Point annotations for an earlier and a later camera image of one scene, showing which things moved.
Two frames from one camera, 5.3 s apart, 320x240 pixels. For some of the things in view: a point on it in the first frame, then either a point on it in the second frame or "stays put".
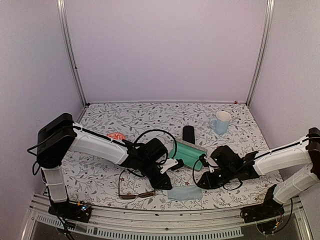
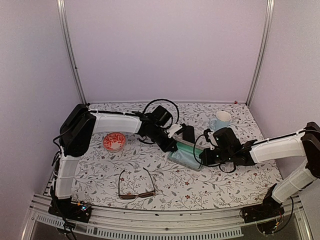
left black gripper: [158, 183] to [166, 147]
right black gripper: [210, 183] to [207, 159]
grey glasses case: [189, 153] stays put
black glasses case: [188, 134] stays put
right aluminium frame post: [268, 22] stays put
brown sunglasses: [147, 193] stays put
